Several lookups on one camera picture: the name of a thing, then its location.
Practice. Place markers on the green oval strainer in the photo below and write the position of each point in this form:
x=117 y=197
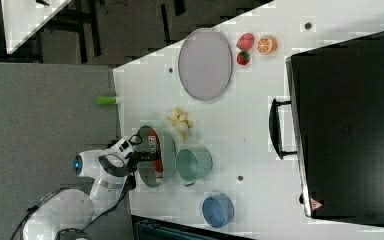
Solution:
x=168 y=154

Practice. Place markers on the black toaster oven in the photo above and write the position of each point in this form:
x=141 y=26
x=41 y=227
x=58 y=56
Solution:
x=337 y=104

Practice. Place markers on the round grey plate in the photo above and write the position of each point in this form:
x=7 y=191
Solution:
x=205 y=64

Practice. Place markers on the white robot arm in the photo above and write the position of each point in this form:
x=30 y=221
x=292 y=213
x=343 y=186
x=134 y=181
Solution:
x=73 y=210

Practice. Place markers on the white side table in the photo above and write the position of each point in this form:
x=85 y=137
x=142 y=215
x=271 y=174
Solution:
x=23 y=18

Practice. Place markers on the pink toy strawberry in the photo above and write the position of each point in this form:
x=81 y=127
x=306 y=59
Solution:
x=245 y=42

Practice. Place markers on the green metal cup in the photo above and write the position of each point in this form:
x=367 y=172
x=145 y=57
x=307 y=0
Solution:
x=193 y=163

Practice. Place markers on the blue bowl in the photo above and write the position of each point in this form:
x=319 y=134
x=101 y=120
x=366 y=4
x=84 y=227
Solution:
x=218 y=210

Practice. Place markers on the red toy strawberry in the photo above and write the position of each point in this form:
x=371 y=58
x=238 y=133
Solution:
x=243 y=58

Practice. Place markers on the toy orange half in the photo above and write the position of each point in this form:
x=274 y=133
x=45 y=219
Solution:
x=267 y=45

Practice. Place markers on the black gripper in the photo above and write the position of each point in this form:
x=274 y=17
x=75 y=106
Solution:
x=138 y=157

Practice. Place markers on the red ketchup bottle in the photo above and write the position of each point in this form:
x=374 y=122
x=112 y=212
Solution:
x=154 y=145

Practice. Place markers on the yellow toy duck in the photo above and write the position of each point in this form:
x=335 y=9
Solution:
x=180 y=121

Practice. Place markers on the green marker cylinder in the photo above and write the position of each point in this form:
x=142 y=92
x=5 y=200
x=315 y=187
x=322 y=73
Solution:
x=108 y=100

